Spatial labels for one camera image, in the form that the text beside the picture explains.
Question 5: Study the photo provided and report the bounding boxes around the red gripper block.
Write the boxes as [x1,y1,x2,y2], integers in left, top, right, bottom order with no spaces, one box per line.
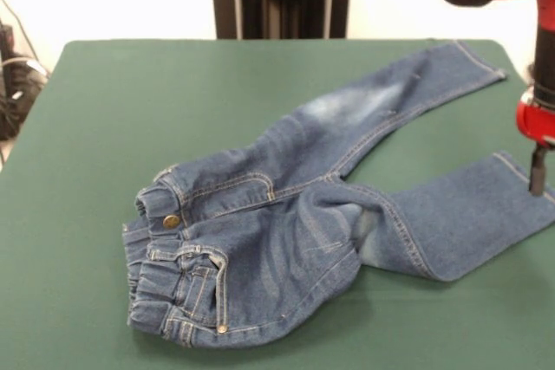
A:
[515,91,555,196]

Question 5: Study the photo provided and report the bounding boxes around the blue denim jeans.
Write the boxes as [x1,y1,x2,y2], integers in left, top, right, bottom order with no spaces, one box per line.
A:
[122,40,555,340]

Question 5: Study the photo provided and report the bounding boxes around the dark green table cloth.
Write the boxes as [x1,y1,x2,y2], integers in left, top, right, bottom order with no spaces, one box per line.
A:
[0,38,555,370]

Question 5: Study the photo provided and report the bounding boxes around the black upright bar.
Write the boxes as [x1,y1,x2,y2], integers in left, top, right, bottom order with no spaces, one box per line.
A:
[0,24,14,63]

